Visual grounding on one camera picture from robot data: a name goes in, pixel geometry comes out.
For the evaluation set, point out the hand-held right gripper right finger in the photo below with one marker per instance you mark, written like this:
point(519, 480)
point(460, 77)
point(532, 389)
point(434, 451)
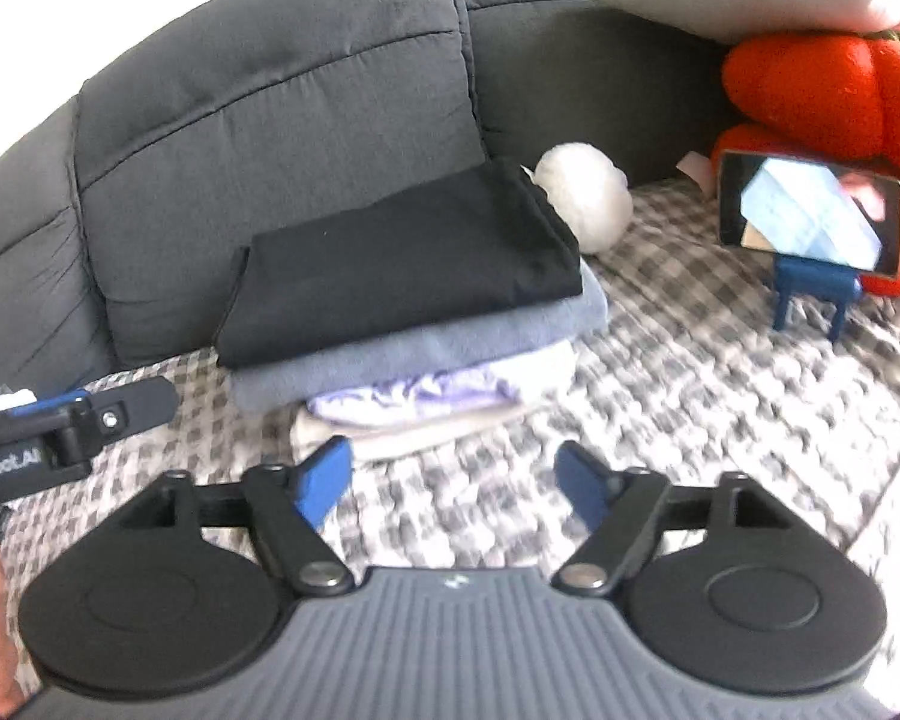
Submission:
point(581, 481)

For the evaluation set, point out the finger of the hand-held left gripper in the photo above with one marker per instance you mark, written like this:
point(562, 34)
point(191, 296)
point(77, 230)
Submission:
point(45, 401)
point(139, 405)

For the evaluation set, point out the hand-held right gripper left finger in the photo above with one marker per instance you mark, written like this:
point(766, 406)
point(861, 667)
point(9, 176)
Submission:
point(322, 481)

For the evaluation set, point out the black garment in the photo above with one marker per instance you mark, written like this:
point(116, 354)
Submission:
point(397, 262)

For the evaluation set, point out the white garment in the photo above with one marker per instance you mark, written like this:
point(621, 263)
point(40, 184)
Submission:
point(420, 431)

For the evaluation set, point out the lavender garment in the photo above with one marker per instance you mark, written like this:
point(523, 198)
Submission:
point(435, 390)

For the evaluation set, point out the grey-blue garment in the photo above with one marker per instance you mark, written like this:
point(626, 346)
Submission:
point(420, 360)

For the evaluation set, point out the grey checked quilted blanket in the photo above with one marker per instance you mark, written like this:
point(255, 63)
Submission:
point(720, 390)

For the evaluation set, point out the white fluffy ball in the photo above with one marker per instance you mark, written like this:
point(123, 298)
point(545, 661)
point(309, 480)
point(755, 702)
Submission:
point(585, 195)

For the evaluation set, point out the blue chair-shaped phone stand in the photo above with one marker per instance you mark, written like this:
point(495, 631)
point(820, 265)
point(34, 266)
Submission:
point(814, 289)

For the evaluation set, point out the white paper slip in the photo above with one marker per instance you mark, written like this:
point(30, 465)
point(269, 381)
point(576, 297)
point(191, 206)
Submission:
point(696, 167)

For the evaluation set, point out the smartphone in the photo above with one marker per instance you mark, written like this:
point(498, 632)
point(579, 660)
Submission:
point(810, 214)

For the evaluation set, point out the orange knot pillow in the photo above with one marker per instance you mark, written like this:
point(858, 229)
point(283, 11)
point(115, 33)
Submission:
point(817, 82)

